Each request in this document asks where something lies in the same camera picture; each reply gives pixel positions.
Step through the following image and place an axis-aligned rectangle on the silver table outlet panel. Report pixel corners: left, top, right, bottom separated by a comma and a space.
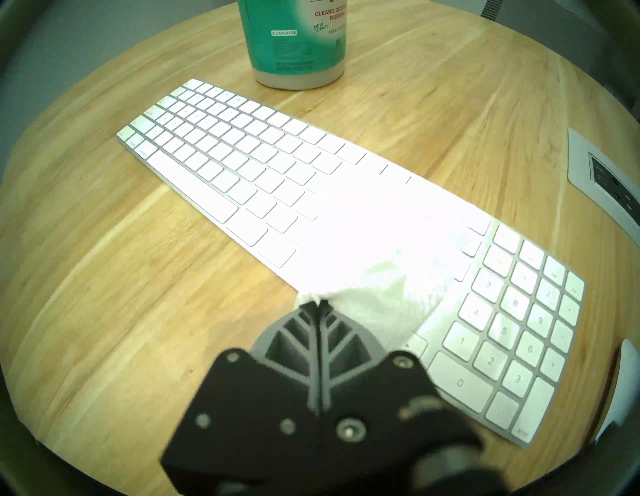
567, 127, 640, 242

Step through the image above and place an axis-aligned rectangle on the disinfecting wipes canister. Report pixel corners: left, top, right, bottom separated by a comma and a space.
236, 0, 349, 91

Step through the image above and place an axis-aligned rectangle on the white slim keyboard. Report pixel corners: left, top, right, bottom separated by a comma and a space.
116, 78, 586, 448

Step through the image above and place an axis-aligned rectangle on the white disinfecting wipe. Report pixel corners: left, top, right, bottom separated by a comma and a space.
280, 170, 482, 352

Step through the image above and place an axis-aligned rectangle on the white wireless mouse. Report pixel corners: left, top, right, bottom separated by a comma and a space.
594, 339, 640, 447

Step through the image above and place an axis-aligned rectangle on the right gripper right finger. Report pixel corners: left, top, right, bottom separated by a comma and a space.
319, 300, 483, 483

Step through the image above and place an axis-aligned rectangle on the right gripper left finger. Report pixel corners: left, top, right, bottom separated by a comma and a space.
160, 300, 322, 494

